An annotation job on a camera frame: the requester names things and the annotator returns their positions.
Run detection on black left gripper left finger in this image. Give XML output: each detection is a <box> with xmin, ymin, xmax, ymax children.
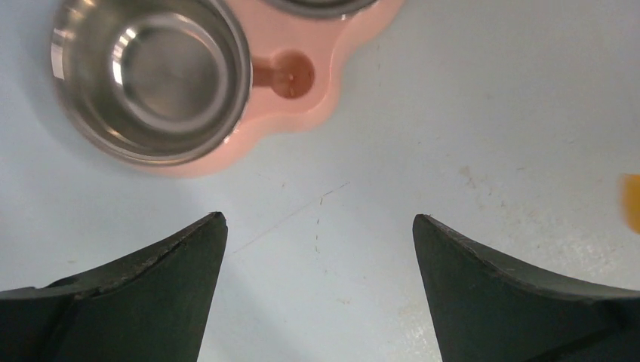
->
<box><xmin>1</xmin><ymin>212</ymin><xmax>228</xmax><ymax>361</ymax></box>

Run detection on steel bowl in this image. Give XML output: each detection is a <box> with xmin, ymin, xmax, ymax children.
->
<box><xmin>265</xmin><ymin>0</ymin><xmax>377</xmax><ymax>20</ymax></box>
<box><xmin>51</xmin><ymin>1</ymin><xmax>253</xmax><ymax>167</ymax></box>

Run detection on right steel bowl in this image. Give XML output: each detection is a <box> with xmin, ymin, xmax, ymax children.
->
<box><xmin>265</xmin><ymin>0</ymin><xmax>377</xmax><ymax>20</ymax></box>

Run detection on pink double pet feeder base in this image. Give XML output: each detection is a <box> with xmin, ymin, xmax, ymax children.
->
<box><xmin>140</xmin><ymin>0</ymin><xmax>403</xmax><ymax>177</ymax></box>

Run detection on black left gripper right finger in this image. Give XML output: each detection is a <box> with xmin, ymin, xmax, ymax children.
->
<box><xmin>413</xmin><ymin>214</ymin><xmax>639</xmax><ymax>361</ymax></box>

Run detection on yellow plastic food scoop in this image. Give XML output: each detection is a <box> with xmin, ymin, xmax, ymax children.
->
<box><xmin>620</xmin><ymin>173</ymin><xmax>639</xmax><ymax>234</ymax></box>

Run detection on left steel bowl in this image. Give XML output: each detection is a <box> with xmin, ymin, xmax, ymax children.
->
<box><xmin>51</xmin><ymin>1</ymin><xmax>253</xmax><ymax>167</ymax></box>

